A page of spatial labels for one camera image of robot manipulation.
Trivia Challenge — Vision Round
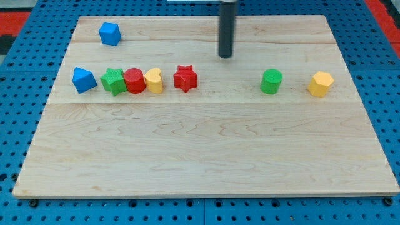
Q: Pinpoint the yellow heart block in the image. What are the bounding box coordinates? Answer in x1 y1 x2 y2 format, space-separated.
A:
144 67 164 94

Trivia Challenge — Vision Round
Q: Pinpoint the green star block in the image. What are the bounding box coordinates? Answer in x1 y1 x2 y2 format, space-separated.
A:
100 68 128 96

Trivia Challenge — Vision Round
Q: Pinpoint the red star block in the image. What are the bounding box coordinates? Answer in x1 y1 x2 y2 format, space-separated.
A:
173 65 198 93

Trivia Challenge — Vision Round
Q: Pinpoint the blue cube block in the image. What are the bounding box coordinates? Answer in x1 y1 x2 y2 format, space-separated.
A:
99 22 121 46

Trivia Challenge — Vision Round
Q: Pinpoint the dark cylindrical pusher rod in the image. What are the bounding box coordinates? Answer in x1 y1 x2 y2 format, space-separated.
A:
218 0 238 59

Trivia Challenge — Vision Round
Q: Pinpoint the blue triangle block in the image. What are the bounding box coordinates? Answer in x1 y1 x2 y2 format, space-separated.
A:
72 67 98 94

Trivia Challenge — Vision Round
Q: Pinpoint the red cylinder block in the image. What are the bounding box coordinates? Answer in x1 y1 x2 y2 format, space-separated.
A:
123 68 146 94

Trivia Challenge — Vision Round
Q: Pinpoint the green cylinder block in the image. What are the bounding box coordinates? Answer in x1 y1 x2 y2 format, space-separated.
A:
260 69 283 94

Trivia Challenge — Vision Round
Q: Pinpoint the yellow hexagon block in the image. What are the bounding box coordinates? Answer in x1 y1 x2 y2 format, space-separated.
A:
307 71 334 98

